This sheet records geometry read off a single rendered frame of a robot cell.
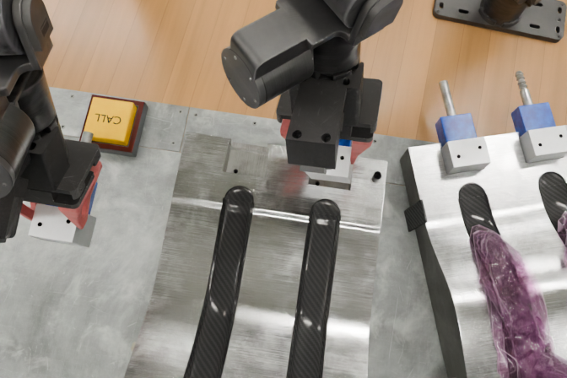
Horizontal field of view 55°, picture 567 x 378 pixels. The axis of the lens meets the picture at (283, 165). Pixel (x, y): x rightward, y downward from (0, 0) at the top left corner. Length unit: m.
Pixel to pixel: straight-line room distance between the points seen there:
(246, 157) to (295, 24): 0.30
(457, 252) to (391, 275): 0.10
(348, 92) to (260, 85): 0.10
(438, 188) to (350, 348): 0.24
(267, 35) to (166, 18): 0.47
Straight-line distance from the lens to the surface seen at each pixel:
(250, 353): 0.64
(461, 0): 0.93
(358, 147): 0.57
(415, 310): 0.76
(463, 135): 0.76
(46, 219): 0.65
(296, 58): 0.46
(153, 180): 0.79
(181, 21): 0.89
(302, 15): 0.46
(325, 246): 0.67
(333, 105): 0.48
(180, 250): 0.68
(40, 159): 0.52
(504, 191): 0.77
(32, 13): 0.46
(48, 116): 0.53
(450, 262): 0.70
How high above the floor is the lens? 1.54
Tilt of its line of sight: 73 degrees down
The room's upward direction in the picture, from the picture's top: straight up
